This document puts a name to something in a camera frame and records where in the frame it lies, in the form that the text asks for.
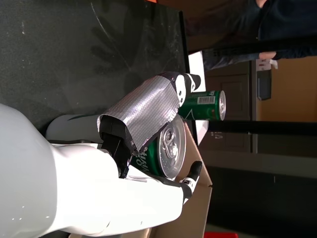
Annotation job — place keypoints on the white sheet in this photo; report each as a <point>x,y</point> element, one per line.
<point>196,72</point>

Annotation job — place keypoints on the cardboard box with grey tape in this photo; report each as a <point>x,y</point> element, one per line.
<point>198,210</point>

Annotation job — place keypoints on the green soda can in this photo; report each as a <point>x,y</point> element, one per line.
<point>198,109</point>
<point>168,153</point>

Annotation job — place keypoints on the person in dark clothes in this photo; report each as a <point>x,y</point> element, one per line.
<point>272,22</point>

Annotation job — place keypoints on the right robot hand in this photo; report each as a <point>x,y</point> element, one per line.
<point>74,188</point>

